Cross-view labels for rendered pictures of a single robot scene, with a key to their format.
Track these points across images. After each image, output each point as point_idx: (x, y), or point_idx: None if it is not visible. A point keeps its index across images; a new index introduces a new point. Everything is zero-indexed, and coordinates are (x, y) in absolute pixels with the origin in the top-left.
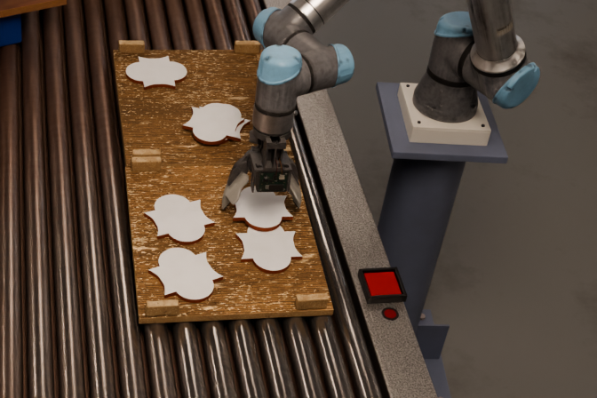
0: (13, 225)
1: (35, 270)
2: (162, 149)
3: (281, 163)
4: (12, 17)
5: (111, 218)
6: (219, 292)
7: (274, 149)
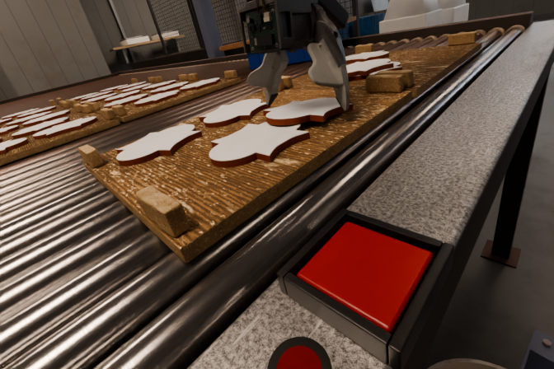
0: (176, 110)
1: (136, 128)
2: (302, 83)
3: None
4: None
5: None
6: (147, 164)
7: None
